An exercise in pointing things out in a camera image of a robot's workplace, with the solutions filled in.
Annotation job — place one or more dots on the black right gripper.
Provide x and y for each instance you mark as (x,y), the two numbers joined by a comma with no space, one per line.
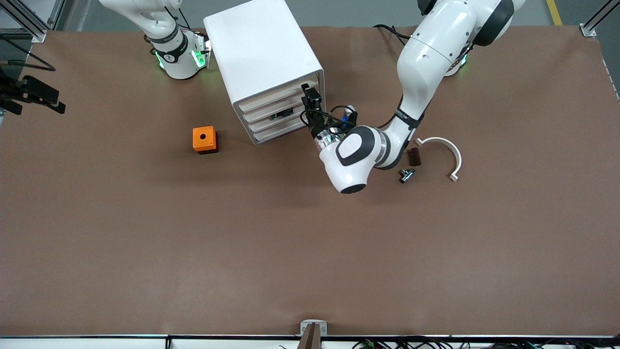
(29,90)

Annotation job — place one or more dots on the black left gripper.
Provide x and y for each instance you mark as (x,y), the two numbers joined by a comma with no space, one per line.
(316,127)

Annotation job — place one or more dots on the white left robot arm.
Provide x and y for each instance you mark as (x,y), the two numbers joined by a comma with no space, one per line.
(426,53)

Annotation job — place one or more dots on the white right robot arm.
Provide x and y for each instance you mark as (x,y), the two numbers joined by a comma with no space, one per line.
(174,53)

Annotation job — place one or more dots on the brown short cylinder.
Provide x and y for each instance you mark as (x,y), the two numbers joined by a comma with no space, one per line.
(414,157)

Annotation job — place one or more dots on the chrome tee fitting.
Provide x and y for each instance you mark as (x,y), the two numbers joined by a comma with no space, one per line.
(406,176)

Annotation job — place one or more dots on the aluminium frame post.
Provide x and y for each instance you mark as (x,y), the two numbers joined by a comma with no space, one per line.
(598,19)
(29,22)

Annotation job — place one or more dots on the orange button enclosure box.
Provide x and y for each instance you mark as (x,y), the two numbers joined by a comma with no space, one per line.
(199,141)

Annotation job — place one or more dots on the grey metal bracket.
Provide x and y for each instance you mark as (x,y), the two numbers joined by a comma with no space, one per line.
(314,323)

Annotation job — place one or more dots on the white table front rail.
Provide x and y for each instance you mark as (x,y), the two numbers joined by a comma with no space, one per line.
(97,341)

